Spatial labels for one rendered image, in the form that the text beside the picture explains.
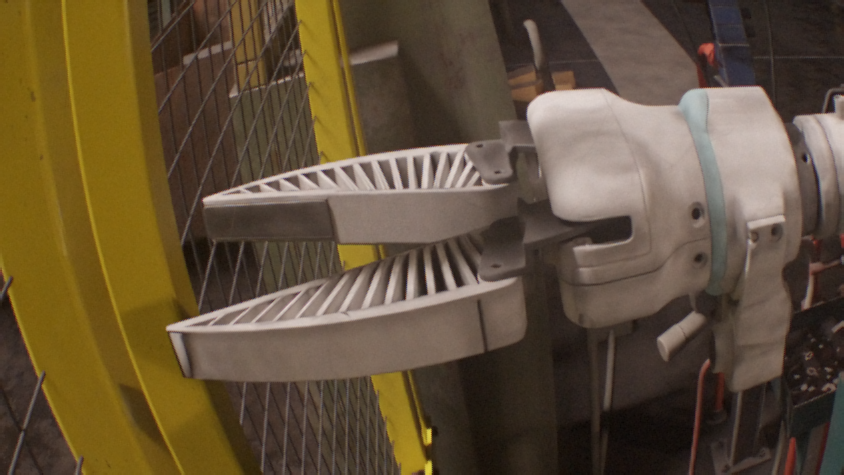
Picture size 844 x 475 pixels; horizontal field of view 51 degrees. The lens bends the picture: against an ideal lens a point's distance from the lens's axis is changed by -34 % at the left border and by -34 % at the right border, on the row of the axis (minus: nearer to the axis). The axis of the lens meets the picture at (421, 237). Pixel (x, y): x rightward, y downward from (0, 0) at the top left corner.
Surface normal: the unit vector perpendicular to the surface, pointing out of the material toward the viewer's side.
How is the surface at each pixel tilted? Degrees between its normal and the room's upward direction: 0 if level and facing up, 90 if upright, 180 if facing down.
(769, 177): 58
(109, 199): 90
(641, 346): 0
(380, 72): 90
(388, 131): 90
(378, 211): 90
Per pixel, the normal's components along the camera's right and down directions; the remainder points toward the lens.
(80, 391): 0.01, 0.43
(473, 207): -0.31, 0.46
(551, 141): -0.58, -0.73
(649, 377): -0.18, -0.89
